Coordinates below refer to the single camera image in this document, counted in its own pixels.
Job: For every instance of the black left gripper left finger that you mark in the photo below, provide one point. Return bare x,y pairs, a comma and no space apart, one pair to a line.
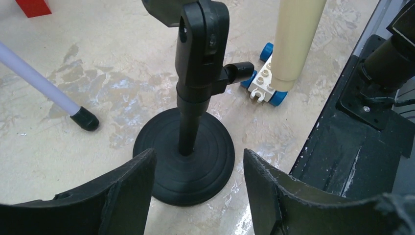
115,203

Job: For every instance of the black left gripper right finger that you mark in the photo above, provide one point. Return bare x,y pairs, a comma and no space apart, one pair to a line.
283,205

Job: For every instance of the black microphone stand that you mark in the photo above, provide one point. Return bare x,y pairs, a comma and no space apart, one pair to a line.
195,151

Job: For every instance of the cream toy microphone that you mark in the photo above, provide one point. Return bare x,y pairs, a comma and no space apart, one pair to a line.
296,27

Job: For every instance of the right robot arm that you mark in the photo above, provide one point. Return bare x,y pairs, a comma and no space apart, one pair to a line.
386,52

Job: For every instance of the lilac music stand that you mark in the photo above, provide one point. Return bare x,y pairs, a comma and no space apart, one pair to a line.
80,115

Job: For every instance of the white brick car blue wheels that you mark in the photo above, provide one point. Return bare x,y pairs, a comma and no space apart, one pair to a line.
259,84

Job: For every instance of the grey girder red brick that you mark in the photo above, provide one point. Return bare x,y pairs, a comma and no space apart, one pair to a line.
34,8

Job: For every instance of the black table front rail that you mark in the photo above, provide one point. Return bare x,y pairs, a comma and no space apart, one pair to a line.
347,157

